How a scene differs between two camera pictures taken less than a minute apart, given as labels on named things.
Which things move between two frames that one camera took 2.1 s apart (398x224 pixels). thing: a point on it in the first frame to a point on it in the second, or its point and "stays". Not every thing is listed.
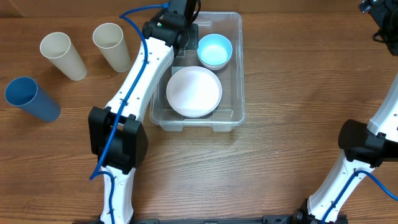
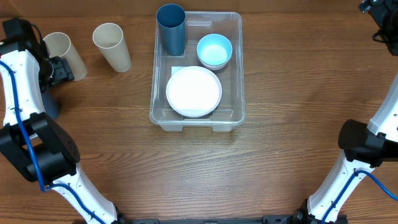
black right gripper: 375,9 stays
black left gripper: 194,41 to 63,70
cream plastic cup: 109,38 stays
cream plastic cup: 57,46 stays
